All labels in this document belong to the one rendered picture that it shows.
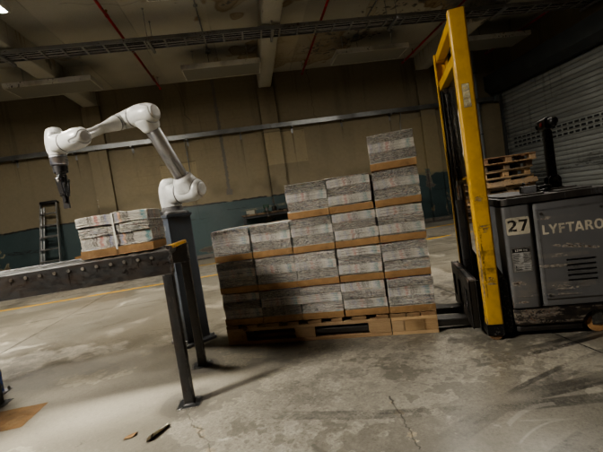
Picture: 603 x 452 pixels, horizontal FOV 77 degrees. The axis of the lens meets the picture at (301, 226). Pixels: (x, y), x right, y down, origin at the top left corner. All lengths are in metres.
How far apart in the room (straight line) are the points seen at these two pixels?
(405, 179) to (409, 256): 0.49
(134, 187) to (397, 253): 7.94
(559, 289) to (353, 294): 1.15
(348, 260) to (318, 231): 0.27
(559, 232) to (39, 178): 9.87
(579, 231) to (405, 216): 0.91
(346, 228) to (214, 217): 7.05
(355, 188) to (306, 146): 7.11
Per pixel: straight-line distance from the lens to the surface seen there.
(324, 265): 2.55
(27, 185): 10.60
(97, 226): 2.30
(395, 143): 2.49
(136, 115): 2.76
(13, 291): 2.30
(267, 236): 2.62
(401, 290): 2.55
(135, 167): 9.76
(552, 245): 2.49
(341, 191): 2.49
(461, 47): 2.43
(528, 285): 2.49
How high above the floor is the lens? 0.92
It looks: 3 degrees down
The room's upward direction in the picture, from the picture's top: 9 degrees counter-clockwise
